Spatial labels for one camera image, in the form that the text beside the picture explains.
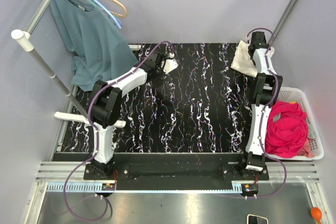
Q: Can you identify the orange maraca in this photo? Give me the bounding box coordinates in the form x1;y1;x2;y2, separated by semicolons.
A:
311;207;322;224

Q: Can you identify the teal t shirt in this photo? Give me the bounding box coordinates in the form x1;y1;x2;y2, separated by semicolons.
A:
50;0;138;92

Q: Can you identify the aluminium corner frame post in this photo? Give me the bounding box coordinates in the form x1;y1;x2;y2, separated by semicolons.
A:
270;0;299;45

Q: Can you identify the white t shirt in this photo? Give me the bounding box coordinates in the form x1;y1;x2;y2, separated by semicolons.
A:
231;40;277;78

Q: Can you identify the smartphone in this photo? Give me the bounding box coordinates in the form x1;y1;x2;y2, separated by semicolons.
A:
247;214;269;224

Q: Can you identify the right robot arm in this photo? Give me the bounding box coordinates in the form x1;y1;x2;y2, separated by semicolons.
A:
238;29;283;180

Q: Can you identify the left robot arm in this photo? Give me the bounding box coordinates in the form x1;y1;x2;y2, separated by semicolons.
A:
88;51;168;180

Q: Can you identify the white laundry basket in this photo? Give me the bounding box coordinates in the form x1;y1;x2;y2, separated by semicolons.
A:
269;87;324;162

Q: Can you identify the metal clothes rack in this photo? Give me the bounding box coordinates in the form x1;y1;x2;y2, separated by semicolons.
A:
10;0;127;128

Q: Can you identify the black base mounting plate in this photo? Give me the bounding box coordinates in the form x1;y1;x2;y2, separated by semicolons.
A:
83;153;269;193

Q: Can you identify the white cable duct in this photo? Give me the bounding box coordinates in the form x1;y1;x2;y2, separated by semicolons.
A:
47;182;116;193

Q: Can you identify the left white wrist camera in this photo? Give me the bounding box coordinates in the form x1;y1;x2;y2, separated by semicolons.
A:
162;53;178;74

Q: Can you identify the pink t shirt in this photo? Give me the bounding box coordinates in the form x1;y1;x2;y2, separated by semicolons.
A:
265;101;308;158

